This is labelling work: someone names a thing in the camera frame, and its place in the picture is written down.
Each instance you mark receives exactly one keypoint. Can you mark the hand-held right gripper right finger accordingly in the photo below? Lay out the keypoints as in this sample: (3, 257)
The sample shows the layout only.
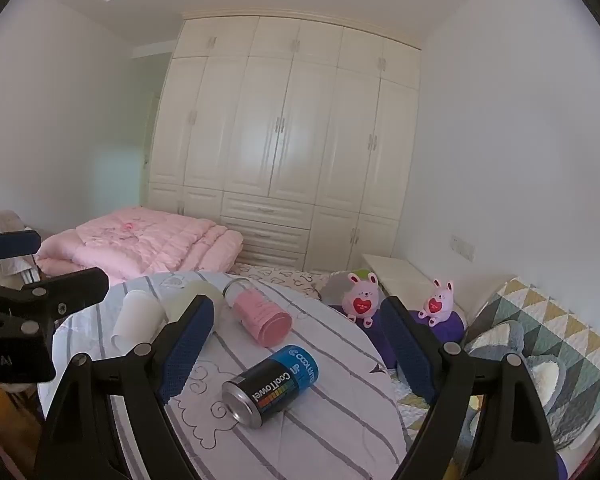
(407, 355)

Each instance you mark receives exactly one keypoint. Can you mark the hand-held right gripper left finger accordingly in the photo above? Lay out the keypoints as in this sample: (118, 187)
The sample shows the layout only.
(187, 345)

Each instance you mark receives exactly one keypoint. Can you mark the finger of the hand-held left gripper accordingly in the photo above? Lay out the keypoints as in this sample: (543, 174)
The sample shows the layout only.
(10, 244)
(65, 287)

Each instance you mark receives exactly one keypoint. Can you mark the translucent cream cup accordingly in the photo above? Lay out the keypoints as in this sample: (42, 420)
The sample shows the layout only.
(180, 297)

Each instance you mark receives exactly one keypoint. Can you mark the white cup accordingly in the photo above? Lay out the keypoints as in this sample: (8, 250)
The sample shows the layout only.
(137, 317)

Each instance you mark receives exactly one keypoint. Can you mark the pink cup with clear lid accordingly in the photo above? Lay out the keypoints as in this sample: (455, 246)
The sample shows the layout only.
(260, 317)

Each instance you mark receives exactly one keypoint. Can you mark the purple cushion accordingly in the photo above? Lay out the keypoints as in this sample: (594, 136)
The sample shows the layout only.
(450, 331)

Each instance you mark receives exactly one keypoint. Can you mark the pink bunny plush toy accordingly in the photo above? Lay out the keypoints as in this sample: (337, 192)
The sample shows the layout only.
(362, 302)
(437, 305)

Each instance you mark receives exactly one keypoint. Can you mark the white bedside table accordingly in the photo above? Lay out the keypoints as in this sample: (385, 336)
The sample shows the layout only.
(405, 272)

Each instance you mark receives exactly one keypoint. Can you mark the pink quilt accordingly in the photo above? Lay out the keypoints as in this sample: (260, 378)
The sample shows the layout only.
(145, 245)

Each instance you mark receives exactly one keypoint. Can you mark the black and blue can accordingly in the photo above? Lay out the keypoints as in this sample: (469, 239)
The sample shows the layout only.
(275, 382)

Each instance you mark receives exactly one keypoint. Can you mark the grey cushion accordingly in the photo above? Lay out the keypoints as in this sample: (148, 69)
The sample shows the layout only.
(332, 287)

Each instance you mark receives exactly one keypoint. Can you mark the grey plush pillow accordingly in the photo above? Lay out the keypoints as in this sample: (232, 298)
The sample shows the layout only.
(510, 340)

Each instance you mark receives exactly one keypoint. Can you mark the heart-print bedsheet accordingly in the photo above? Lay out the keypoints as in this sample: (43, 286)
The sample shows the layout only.
(280, 277)

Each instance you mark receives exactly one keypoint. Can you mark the striped table cloth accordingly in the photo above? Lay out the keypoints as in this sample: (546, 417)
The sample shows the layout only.
(320, 440)

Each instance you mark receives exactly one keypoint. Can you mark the cream wardrobe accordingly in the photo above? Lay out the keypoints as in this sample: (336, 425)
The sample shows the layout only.
(290, 135)

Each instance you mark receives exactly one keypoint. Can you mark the white wall socket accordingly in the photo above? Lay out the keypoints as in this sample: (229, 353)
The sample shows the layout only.
(462, 248)

